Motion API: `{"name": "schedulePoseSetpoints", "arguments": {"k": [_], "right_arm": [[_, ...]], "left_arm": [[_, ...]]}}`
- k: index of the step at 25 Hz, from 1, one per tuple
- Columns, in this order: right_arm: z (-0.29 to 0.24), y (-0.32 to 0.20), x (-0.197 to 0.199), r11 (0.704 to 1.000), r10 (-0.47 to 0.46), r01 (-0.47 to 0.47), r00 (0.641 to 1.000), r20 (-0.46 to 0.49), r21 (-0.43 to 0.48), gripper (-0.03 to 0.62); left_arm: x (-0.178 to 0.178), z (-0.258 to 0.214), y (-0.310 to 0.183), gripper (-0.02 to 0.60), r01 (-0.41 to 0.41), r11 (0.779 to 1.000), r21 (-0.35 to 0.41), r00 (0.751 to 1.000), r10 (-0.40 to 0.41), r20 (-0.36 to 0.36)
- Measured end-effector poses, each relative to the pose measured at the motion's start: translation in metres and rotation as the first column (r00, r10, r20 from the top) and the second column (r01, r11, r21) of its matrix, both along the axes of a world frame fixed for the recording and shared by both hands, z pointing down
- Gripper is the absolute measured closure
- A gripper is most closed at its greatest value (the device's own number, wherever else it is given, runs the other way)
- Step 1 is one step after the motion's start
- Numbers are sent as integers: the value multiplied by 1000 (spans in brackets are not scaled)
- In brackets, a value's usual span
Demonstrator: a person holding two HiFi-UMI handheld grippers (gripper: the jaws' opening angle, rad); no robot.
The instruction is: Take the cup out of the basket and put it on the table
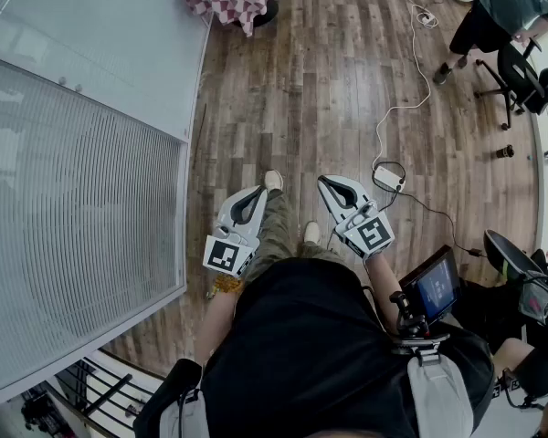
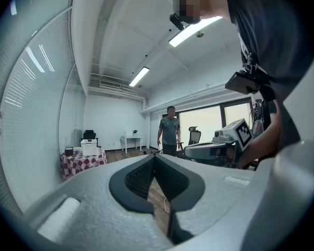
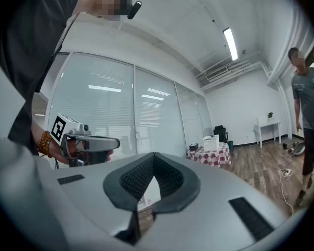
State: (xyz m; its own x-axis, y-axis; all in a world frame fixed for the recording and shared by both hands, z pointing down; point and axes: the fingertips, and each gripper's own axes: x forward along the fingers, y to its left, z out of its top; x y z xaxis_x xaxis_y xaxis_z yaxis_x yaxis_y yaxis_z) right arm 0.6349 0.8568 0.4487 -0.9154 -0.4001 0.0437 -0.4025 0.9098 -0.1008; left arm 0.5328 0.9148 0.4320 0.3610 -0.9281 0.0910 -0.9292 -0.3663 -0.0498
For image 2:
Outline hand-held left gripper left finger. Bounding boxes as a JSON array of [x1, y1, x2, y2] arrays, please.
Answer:
[[23, 153, 174, 249]]

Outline large dark-framed window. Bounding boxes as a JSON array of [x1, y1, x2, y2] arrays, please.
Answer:
[[177, 96, 254, 151]]

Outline white slatted blinds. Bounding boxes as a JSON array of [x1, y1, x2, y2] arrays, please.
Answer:
[[0, 0, 86, 216]]

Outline black head camera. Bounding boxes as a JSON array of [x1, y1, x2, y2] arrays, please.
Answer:
[[169, 13, 186, 31]]

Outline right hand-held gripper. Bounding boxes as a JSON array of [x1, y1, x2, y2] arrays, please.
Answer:
[[184, 118, 253, 160]]

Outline long ceiling light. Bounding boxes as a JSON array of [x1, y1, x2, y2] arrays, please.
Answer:
[[169, 16, 223, 48], [128, 66, 150, 87]]

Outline black chest-mounted screen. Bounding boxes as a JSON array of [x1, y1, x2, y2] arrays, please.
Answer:
[[225, 71, 261, 95]]

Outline person's head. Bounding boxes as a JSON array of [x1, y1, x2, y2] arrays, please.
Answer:
[[173, 0, 227, 25]]

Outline person's black shirt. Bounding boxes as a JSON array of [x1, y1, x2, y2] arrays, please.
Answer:
[[223, 0, 314, 167]]

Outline small white table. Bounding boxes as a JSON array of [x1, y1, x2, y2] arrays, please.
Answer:
[[120, 135, 143, 154]]

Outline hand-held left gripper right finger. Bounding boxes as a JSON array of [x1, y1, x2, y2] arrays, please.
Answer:
[[153, 153, 256, 246]]

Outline white air conditioner vent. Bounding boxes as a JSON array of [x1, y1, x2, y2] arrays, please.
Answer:
[[99, 79, 122, 89]]

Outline round checkered table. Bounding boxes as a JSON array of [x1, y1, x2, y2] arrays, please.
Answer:
[[59, 147, 107, 180]]

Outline white plastic basket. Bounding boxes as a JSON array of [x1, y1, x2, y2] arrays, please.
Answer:
[[80, 139, 98, 156]]

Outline person's right forearm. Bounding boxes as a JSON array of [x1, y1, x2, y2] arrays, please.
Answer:
[[237, 98, 283, 170]]

